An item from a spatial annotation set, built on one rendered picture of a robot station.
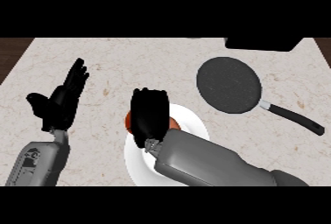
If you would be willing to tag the black appliance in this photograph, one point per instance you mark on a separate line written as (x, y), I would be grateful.
(264, 43)

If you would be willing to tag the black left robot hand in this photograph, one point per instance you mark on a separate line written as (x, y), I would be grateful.
(61, 104)

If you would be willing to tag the dark grey frying pan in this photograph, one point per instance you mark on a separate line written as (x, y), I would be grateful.
(230, 84)

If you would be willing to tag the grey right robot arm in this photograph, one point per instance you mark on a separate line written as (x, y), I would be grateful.
(212, 162)

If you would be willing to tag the white plate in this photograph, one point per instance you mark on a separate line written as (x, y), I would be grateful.
(193, 122)

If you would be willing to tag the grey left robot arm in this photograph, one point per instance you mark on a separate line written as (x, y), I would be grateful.
(39, 162)

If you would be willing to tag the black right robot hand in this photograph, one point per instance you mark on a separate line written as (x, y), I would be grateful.
(150, 115)

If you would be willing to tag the red tomato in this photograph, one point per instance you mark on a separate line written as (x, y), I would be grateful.
(173, 123)

